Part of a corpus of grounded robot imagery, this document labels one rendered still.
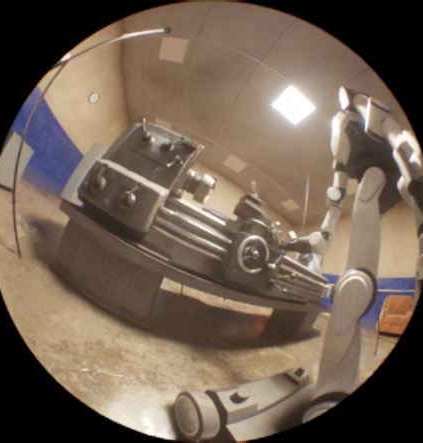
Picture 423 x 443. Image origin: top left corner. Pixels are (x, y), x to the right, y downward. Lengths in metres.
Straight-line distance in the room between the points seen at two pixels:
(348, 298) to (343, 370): 0.21
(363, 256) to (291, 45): 2.76
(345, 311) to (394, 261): 4.46
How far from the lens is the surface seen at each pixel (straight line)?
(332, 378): 0.48
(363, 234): 0.48
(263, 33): 2.87
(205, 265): 0.89
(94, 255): 0.90
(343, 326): 0.40
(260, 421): 0.55
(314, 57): 2.86
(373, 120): 0.56
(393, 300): 4.27
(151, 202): 0.71
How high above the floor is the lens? 0.58
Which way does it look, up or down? 15 degrees up
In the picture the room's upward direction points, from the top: 24 degrees clockwise
